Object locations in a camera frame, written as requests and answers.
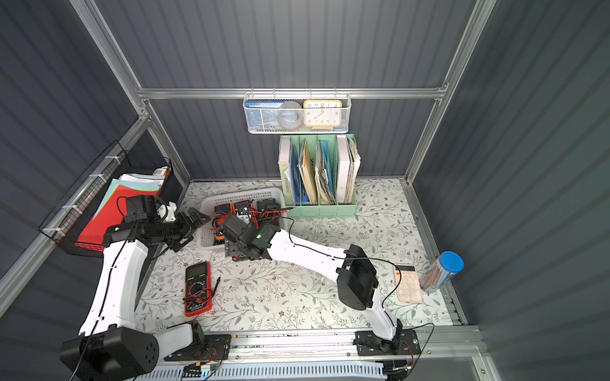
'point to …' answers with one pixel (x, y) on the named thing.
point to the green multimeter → (268, 211)
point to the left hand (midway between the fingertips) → (196, 226)
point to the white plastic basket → (206, 236)
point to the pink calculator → (409, 290)
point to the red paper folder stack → (113, 206)
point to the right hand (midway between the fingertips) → (239, 241)
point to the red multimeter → (198, 289)
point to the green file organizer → (318, 175)
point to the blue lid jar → (440, 270)
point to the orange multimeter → (221, 212)
